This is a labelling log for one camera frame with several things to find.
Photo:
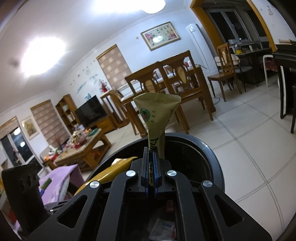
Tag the wooden dining table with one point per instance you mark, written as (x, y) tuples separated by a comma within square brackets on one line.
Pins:
[(194, 92)]

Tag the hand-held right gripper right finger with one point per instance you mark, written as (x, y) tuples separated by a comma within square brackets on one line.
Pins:
[(157, 178)]

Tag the framed flower picture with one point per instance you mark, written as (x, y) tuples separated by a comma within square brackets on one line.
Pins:
[(160, 36)]

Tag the framed sunflower painting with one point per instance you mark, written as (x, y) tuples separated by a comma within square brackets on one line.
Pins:
[(30, 127)]

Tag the short beige window blind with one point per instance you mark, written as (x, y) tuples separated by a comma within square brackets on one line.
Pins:
[(9, 128)]

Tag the red vase with plant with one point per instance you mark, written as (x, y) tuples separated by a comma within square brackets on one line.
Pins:
[(103, 87)]

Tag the wooden ornament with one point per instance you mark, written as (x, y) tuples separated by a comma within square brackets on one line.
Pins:
[(78, 135)]

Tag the yellow packet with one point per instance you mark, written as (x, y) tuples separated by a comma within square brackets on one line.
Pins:
[(115, 170)]

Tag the white standing air conditioner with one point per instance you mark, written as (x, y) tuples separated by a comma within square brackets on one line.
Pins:
[(200, 46)]

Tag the white chair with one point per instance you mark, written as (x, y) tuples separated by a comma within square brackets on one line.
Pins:
[(268, 60)]

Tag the beige patterned roller blind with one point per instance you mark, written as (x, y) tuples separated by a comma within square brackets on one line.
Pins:
[(114, 67), (48, 122)]

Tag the wooden television stand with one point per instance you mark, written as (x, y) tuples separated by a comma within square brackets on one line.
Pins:
[(106, 124)]

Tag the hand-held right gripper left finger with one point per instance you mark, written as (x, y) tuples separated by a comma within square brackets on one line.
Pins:
[(144, 171)]

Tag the small green packet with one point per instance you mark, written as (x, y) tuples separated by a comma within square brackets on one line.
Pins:
[(46, 183)]

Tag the black table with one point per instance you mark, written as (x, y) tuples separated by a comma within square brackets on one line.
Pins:
[(286, 60)]

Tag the black trash bin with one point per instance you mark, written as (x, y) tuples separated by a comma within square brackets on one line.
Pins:
[(196, 157)]

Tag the small round ceiling lamp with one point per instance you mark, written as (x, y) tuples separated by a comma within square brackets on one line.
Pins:
[(153, 5)]

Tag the black television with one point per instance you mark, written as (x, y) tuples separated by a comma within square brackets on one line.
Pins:
[(90, 112)]

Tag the large round ceiling lamp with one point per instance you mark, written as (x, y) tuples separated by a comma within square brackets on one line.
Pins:
[(44, 55)]

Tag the glass balcony door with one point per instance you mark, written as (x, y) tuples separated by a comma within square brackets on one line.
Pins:
[(20, 148)]

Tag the tall wooden plant stand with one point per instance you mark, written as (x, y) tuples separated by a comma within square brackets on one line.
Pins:
[(105, 95)]

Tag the olive green packet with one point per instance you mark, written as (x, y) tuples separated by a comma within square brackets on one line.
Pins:
[(157, 111)]

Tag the wooden bookshelf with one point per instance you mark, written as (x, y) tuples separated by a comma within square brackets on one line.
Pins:
[(67, 109)]

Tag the white blue wrapper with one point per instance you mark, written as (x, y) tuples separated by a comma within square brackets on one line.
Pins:
[(161, 228)]

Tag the purple tablecloth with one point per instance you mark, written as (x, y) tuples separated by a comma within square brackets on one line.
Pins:
[(62, 176)]

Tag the wooden coffee table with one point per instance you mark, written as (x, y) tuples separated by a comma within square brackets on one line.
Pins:
[(90, 150)]

